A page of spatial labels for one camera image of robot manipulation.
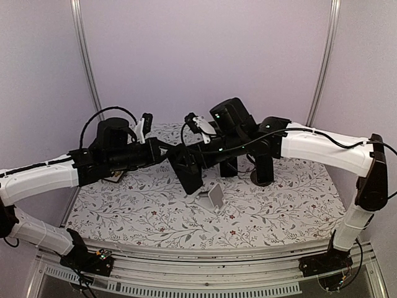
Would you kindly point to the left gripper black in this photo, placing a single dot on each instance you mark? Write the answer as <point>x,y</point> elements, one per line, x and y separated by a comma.
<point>154,153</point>

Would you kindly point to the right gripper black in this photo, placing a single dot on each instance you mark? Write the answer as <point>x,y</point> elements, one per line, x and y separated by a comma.
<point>191,167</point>

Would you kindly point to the black smartphone front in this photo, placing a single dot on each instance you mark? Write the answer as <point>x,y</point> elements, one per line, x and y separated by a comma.
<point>190,182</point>

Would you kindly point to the black smartphone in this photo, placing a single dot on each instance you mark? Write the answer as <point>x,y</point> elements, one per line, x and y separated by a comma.
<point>229,168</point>
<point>190,182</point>

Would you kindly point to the round wooden base phone stand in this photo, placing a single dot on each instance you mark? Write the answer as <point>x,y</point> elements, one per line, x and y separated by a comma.
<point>253,177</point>

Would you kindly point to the blue smartphone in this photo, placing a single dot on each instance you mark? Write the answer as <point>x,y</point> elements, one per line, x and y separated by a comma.
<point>264,168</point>

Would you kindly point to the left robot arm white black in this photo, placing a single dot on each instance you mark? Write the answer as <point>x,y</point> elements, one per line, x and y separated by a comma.
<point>116,147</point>

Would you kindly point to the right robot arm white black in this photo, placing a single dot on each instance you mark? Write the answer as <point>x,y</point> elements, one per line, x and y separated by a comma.
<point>234,132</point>

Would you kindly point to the grey white phone stand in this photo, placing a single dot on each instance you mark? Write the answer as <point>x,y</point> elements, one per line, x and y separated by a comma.
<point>212,200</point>

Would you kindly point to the floral square coaster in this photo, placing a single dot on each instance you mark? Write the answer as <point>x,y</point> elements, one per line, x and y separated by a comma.
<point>115,177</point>

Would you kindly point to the floral table mat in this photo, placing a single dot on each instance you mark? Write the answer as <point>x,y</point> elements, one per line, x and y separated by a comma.
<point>149,207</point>

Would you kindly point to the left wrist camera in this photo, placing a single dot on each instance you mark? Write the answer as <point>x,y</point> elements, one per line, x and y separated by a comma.
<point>143,127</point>

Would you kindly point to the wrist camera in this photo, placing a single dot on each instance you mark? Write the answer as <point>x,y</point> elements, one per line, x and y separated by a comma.
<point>143,127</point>
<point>197,124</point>

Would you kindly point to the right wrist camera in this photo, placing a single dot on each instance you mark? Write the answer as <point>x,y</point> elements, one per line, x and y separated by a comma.
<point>197,124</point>

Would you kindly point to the front aluminium rail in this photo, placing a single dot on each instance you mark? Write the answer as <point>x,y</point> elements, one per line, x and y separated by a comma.
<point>267,254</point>

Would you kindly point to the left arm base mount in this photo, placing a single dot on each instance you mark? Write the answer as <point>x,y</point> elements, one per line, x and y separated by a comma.
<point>79,258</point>

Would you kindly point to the perforated cable tray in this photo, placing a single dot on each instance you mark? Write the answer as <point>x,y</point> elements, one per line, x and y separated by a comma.
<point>202,278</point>

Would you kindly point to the left aluminium corner post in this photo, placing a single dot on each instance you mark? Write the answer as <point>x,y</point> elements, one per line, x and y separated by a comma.
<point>84,52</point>

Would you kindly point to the aluminium corner post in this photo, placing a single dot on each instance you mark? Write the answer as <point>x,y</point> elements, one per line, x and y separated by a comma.
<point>84,52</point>
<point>325,61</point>

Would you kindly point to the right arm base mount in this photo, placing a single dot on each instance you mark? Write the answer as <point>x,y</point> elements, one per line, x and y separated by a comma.
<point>331,260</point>

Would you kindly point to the right aluminium corner post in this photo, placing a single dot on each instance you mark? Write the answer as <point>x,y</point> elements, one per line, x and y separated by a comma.
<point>325,61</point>

